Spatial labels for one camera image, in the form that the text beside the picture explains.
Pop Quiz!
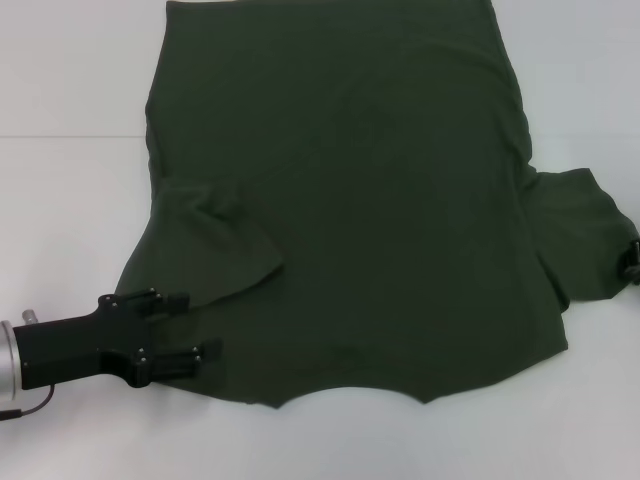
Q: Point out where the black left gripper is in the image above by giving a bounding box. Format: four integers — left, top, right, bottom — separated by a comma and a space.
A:
12, 287, 224, 390

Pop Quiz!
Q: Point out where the dark green t-shirt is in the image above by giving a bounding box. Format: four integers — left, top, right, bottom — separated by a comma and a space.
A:
113, 0, 640, 411

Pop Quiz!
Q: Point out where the thin dark cable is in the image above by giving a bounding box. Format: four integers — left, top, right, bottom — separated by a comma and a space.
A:
0, 383, 56, 420

